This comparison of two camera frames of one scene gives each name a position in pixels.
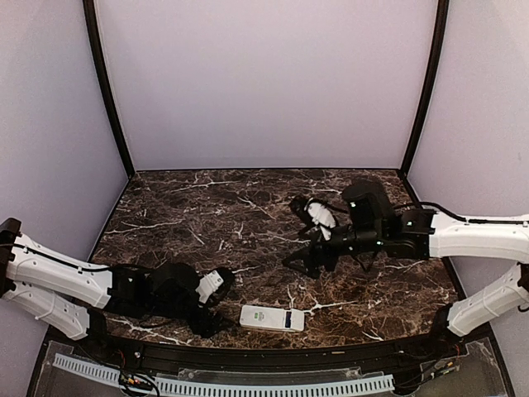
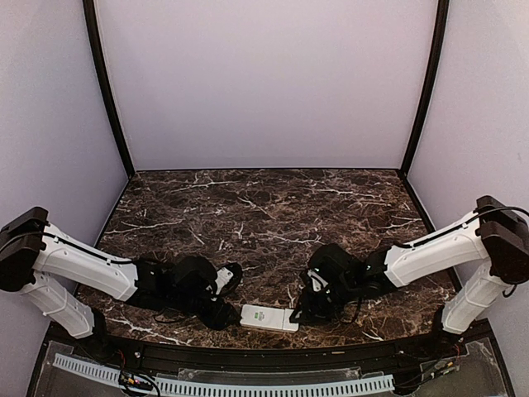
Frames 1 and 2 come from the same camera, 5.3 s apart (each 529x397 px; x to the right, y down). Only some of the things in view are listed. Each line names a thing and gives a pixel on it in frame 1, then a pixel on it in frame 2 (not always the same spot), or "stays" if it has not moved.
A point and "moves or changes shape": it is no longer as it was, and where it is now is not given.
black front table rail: x=449 y=347 stays
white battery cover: x=297 y=319 moves or changes shape
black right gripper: x=307 y=256 → x=311 y=311
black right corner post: x=441 y=27 stays
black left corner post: x=98 y=60 stays
